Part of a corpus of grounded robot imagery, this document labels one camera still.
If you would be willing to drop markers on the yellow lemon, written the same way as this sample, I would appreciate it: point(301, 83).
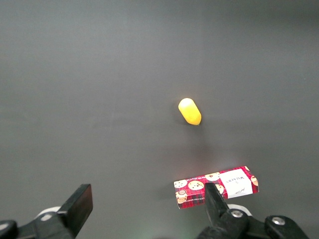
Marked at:
point(189, 112)

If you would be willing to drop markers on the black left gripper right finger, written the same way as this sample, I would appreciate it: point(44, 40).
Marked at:
point(214, 206)

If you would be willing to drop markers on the red tartan cookie box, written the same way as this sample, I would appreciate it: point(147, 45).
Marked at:
point(194, 186)

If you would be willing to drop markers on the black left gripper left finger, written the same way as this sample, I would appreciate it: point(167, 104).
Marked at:
point(77, 204)

